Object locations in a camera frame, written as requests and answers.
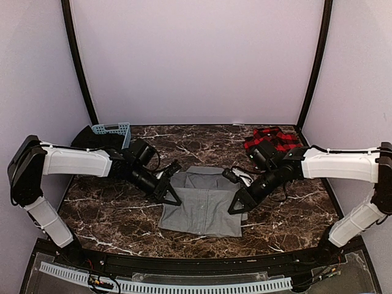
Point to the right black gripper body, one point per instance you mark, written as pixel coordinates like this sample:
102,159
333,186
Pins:
272,182

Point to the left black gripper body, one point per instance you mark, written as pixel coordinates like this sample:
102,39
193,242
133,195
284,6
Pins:
151,189

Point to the grey long sleeve shirt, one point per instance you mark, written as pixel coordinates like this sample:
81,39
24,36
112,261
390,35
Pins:
205,199

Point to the red black plaid shirt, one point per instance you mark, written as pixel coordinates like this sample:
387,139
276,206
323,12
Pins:
281,141

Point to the light blue plastic basket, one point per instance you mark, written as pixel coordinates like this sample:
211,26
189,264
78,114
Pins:
122,129

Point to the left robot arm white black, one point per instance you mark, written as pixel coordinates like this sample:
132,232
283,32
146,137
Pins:
38,164

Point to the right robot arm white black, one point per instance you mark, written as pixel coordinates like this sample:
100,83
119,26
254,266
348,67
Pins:
362,176

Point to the black garment in basket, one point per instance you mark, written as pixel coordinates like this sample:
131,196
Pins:
88,139

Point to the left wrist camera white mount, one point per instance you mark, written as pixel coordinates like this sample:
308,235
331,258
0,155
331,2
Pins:
141,154

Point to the black curved front rail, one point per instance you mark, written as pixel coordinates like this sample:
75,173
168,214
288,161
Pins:
126,265

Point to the white slotted cable duct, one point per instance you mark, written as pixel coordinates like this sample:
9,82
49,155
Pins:
148,283

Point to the black right corner post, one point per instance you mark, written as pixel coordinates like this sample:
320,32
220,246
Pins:
316,67

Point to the black corner post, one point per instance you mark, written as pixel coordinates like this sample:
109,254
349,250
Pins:
316,67
77,63

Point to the black left corner post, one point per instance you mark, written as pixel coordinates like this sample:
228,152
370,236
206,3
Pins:
77,63

